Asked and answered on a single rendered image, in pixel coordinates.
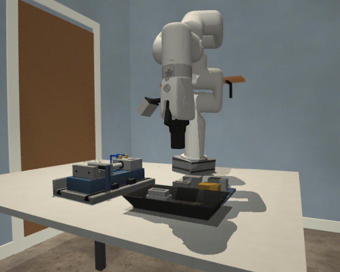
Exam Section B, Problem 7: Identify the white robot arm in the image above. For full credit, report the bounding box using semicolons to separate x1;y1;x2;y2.
136;10;223;160

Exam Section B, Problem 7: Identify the golden yellow block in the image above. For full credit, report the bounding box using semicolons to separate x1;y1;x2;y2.
198;182;221;192

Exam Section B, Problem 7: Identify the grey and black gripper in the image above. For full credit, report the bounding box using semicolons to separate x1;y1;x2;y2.
160;76;195;149

